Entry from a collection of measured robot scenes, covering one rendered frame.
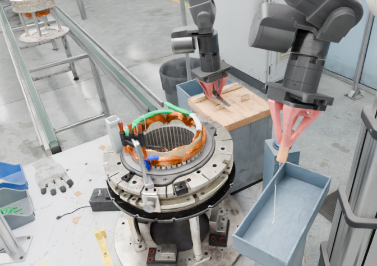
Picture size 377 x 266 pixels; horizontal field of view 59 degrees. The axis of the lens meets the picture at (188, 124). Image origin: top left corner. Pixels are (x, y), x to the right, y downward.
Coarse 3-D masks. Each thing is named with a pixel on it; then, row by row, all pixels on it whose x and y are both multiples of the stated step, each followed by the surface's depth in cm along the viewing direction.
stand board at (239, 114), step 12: (216, 96) 107; (228, 96) 106; (240, 96) 105; (252, 96) 105; (192, 108) 106; (204, 108) 101; (228, 108) 100; (240, 108) 99; (252, 108) 99; (264, 108) 98; (216, 120) 95; (228, 120) 95; (240, 120) 94; (252, 120) 97
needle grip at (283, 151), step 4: (292, 132) 57; (280, 144) 59; (280, 148) 58; (284, 148) 58; (288, 148) 58; (280, 152) 58; (284, 152) 58; (288, 152) 59; (280, 156) 58; (284, 156) 58; (280, 160) 58; (284, 160) 58
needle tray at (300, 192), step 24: (288, 168) 79; (264, 192) 71; (288, 192) 76; (312, 192) 75; (264, 216) 71; (288, 216) 70; (312, 216) 66; (240, 240) 62; (264, 240) 66; (288, 240) 65; (264, 264) 61; (288, 264) 58
